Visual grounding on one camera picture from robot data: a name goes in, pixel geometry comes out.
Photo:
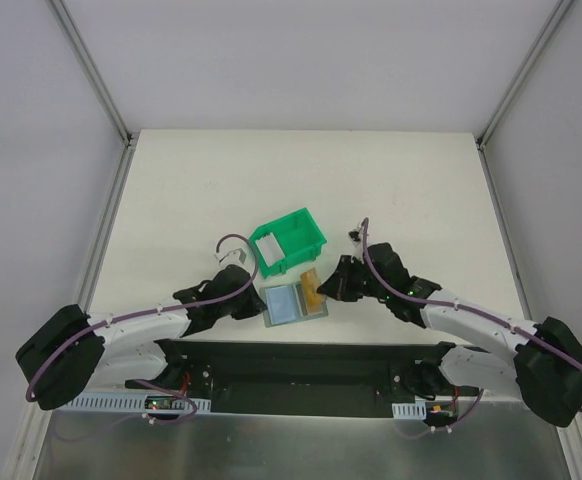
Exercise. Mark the left aluminium frame post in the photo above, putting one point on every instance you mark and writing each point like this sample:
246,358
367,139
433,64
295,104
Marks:
80,50

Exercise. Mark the aluminium frame post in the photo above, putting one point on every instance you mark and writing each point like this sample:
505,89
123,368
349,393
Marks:
80,50
550,28

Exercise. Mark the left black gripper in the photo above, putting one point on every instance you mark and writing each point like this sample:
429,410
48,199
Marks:
244,301

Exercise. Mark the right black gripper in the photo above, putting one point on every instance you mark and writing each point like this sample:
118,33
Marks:
346,282

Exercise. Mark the right aluminium frame post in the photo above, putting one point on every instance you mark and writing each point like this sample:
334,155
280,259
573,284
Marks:
550,28

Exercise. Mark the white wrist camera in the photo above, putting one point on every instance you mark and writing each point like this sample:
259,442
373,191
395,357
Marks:
232,257
356,237

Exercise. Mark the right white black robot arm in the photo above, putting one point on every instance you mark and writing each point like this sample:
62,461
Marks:
537,363

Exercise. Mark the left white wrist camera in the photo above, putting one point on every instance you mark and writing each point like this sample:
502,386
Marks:
232,257

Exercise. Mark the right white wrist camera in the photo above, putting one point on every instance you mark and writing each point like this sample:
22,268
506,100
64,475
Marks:
356,237

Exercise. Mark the sage green card holder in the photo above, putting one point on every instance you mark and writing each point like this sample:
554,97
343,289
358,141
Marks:
287,304

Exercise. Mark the white cable duct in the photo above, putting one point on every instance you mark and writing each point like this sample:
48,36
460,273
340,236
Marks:
409,411
129,403

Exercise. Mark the right white cable duct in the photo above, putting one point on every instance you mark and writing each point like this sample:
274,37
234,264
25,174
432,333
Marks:
409,411

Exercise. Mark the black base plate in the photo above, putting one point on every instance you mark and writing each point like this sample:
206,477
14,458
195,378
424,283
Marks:
357,381

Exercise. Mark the green plastic bin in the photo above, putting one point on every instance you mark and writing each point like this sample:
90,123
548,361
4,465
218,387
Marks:
287,242

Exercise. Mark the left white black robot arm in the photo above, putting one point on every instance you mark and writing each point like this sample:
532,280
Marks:
75,351

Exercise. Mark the left white cable duct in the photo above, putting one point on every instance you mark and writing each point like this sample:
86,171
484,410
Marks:
129,403

